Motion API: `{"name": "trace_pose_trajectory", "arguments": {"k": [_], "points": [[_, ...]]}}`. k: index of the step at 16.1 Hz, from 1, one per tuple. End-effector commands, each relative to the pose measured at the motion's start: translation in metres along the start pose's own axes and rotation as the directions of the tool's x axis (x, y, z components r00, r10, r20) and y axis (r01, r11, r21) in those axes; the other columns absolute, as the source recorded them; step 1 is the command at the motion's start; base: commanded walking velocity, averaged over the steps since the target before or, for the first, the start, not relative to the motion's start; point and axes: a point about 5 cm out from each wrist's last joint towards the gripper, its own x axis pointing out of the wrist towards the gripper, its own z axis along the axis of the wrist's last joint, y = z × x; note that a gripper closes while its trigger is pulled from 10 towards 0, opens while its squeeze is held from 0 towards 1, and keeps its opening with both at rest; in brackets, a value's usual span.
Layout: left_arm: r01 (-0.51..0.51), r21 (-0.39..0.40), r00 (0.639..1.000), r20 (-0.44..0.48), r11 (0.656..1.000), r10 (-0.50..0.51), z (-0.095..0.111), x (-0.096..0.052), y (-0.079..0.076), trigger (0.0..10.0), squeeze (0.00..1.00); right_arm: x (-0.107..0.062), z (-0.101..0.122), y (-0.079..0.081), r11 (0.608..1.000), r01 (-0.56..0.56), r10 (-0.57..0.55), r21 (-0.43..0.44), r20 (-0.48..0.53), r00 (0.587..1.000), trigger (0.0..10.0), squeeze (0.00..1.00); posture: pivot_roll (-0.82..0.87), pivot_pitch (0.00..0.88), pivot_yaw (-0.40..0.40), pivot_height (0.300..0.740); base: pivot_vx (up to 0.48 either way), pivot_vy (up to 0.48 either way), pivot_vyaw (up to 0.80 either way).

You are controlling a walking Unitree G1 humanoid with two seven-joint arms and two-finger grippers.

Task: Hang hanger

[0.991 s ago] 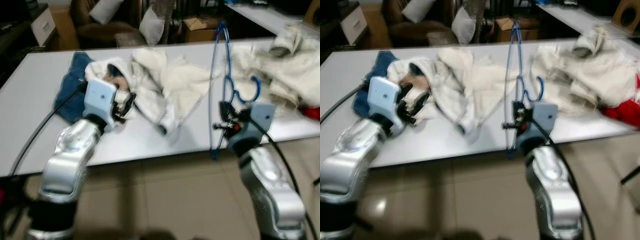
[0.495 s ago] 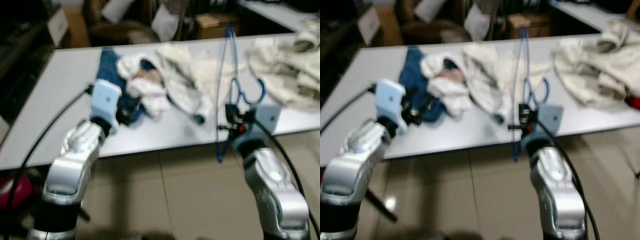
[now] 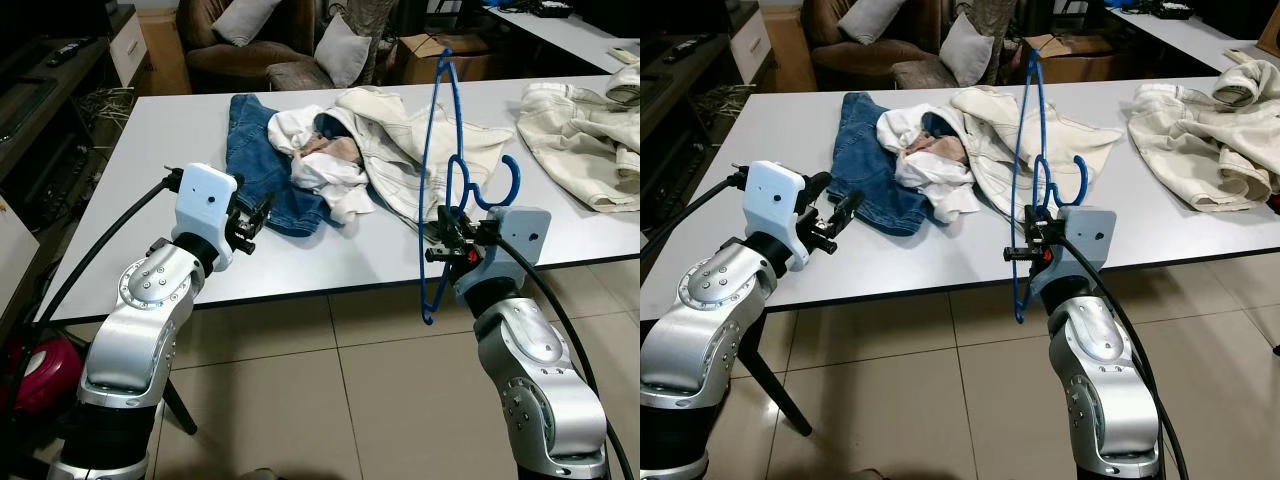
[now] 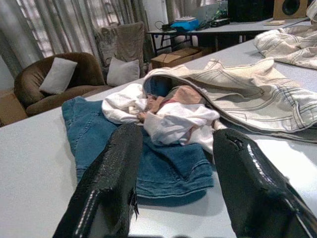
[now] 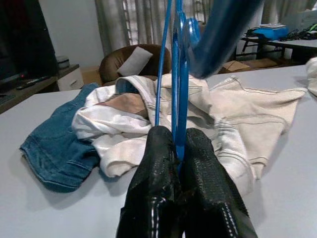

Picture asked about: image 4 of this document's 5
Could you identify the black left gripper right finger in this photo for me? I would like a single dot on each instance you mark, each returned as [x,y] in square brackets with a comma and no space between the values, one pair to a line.
[252,193]

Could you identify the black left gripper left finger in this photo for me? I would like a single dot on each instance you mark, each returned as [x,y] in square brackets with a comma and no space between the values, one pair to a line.
[111,178]

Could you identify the blue denim shorts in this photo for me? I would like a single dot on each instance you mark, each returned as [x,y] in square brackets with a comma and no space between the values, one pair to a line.
[99,129]

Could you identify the white crumpled shirt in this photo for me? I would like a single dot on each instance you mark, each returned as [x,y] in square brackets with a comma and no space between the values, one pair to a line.
[178,119]

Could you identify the white denim jacket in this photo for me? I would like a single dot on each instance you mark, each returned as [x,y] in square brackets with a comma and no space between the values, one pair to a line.
[247,99]

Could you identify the white cushion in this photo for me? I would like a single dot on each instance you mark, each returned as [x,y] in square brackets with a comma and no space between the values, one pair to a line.
[58,75]
[123,72]

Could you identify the brown armchair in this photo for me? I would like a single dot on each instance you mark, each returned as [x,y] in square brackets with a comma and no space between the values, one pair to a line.
[84,72]

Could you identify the tan cardboard box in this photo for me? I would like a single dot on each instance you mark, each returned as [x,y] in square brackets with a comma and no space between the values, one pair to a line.
[11,109]

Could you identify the flat cardboard box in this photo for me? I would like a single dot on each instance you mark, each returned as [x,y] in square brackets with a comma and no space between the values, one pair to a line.
[173,58]

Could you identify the beige covered chair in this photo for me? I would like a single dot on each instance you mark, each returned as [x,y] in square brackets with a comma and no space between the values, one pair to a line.
[131,42]

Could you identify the white denim garment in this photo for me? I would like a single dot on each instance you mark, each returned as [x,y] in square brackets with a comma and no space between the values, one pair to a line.
[284,47]

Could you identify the sheer pale curtain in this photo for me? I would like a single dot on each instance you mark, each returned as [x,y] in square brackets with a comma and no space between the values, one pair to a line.
[49,24]

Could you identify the grey folding table black legs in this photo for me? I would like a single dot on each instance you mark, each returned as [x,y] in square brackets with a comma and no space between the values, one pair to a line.
[223,29]

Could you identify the blue plastic box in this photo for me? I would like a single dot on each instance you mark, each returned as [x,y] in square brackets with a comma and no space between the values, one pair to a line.
[184,25]

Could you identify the small black device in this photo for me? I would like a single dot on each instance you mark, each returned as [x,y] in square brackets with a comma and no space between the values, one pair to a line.
[220,22]

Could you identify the large black box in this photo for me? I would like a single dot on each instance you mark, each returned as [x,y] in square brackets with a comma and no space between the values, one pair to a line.
[250,10]

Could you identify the wooden speaker box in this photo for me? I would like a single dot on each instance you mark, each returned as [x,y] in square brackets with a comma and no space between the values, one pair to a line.
[289,8]

